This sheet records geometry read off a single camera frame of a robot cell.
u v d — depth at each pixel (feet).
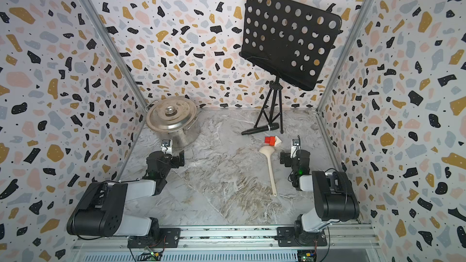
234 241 2.41
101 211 1.44
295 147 2.68
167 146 2.59
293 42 2.22
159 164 2.29
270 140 3.47
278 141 3.38
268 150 3.18
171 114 3.11
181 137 3.42
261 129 3.60
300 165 2.40
